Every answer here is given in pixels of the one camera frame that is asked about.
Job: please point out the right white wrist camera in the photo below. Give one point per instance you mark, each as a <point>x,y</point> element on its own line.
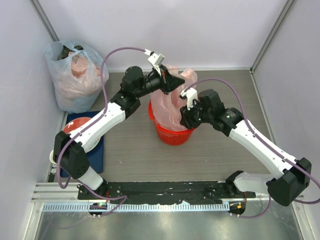
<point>189,95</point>

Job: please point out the pink plastic trash bag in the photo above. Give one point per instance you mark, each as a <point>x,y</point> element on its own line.
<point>166,107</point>

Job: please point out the blue bag of trash bags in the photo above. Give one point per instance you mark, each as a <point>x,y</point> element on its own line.
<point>75,70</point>

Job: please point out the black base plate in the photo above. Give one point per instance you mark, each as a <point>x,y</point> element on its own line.
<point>174,192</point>

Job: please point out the pink and white mug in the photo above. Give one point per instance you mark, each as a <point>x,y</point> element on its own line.
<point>51,157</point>

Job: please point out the red and teal plate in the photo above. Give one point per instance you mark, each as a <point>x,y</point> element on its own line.
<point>76,123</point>

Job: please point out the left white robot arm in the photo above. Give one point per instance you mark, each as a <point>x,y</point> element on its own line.
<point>69,151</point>

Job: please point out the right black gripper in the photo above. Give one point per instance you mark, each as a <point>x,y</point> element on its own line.
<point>187,120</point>

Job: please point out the red mesh trash bin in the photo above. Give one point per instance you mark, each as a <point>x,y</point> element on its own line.
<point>169,137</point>

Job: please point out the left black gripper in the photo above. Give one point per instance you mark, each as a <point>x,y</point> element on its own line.
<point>168,82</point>

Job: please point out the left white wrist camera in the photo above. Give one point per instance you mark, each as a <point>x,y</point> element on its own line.
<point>155,59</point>

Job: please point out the dark blue mat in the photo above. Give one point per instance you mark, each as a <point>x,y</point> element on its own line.
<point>95,156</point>

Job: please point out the white slotted cable duct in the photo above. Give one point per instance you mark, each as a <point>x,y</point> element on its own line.
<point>97,207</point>

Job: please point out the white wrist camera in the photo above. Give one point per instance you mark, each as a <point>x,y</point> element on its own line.
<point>155,59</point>
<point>189,95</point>

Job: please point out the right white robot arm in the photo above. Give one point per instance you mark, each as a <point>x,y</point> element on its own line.
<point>288,176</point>

